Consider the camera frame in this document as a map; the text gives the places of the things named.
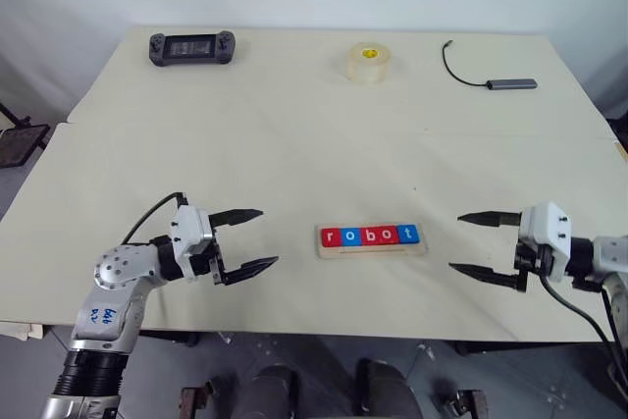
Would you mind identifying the black table frame bar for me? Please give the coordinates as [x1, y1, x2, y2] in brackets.
[453, 340, 609, 357]
[139, 330, 200, 347]

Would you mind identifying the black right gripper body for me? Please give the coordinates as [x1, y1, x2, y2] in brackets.
[512, 236, 553, 276]

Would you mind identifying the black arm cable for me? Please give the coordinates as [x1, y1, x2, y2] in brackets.
[121, 190, 190, 246]
[539, 269, 628, 389]

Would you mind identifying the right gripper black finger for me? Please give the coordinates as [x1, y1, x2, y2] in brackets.
[456, 210, 524, 230]
[447, 261, 529, 295]

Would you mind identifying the wooden letter tray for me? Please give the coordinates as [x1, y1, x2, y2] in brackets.
[314, 224, 428, 260]

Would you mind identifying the black handheld game console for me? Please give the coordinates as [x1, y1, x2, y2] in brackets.
[148, 30, 236, 68]

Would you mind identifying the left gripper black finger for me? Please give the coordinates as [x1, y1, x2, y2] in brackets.
[209, 208, 266, 232]
[223, 255, 281, 288]

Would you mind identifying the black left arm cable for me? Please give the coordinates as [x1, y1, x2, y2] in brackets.
[121, 190, 190, 246]

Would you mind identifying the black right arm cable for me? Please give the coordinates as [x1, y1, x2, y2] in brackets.
[539, 269, 628, 389]

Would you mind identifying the black metal stand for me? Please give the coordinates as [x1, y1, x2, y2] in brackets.
[0, 102, 52, 171]

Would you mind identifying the grey usb hub with cable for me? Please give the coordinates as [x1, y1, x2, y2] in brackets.
[441, 39, 539, 93]

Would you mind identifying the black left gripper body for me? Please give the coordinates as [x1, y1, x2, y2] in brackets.
[188, 240, 230, 288]

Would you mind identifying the clear packing tape roll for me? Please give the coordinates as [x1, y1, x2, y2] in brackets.
[346, 41, 393, 86]

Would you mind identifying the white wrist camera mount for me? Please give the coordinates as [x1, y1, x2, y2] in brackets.
[171, 205, 218, 274]
[518, 201, 573, 283]

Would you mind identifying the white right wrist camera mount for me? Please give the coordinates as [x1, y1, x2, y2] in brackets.
[518, 201, 573, 283]

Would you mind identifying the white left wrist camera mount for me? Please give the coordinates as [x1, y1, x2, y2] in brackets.
[171, 205, 218, 274]

